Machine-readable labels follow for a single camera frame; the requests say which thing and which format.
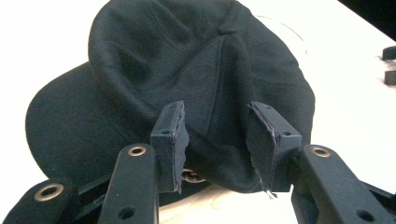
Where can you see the black baseball cap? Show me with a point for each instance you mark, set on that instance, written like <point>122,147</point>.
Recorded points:
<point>162,77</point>

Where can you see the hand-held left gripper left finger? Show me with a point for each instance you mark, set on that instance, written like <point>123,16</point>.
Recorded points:
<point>168,146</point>

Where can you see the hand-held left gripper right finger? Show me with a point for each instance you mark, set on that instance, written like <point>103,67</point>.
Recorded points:
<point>267,149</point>

